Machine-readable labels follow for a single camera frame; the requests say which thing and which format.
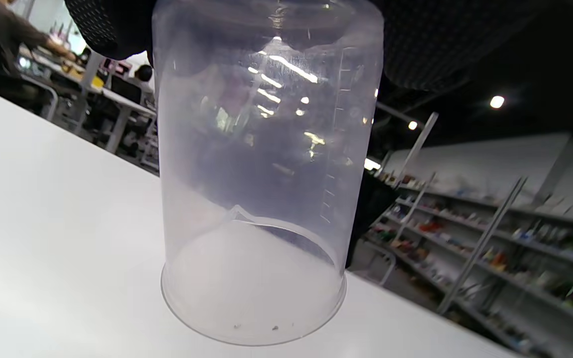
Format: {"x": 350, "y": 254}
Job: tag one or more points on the person's left hand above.
{"x": 107, "y": 25}

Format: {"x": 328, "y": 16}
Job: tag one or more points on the medium clear plastic beaker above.
{"x": 256, "y": 199}

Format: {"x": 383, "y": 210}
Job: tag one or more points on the black computer monitor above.
{"x": 125, "y": 90}

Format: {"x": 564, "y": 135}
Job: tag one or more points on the white metal trolley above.
{"x": 55, "y": 99}

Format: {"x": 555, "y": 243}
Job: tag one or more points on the white office desk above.
{"x": 117, "y": 129}

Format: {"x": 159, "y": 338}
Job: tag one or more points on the round ceiling light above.
{"x": 412, "y": 125}
{"x": 497, "y": 101}

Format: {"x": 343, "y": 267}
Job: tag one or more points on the metal shelving rack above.
{"x": 484, "y": 241}

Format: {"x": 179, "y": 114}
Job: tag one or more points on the assorted colourful shelf goods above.
{"x": 495, "y": 258}

